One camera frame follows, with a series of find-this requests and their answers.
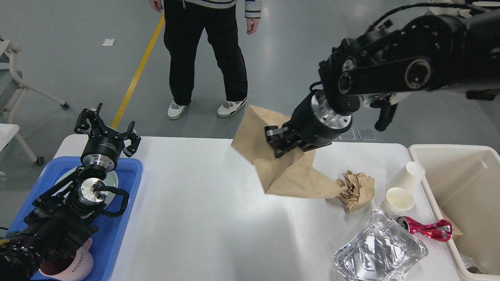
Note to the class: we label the upright white paper cup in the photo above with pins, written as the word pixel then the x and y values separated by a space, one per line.
pixel 397 201

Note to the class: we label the pink mug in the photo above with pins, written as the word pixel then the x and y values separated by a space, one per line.
pixel 74 268

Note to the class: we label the brown paper bag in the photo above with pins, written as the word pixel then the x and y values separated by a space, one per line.
pixel 291 175

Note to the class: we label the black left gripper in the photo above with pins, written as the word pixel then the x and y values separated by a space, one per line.
pixel 100 149

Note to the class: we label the crushed red soda can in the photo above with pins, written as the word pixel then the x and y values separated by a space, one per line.
pixel 441 230

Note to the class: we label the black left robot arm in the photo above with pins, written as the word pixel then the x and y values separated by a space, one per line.
pixel 61 221

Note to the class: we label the lying white paper cup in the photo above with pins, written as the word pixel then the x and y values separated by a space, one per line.
pixel 407 178

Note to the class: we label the white chair left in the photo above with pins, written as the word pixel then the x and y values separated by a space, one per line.
pixel 12 80

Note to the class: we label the beige plastic bin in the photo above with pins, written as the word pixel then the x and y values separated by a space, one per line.
pixel 463 182

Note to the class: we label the crumpled brown paper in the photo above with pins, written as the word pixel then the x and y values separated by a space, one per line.
pixel 357 190

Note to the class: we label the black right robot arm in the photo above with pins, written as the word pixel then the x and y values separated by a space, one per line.
pixel 430 53

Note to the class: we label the aluminium foil tray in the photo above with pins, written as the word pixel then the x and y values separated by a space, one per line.
pixel 382 251

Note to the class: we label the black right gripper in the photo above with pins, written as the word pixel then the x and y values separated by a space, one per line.
pixel 313 124

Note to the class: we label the light green plate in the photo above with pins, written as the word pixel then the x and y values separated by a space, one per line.
pixel 110 180

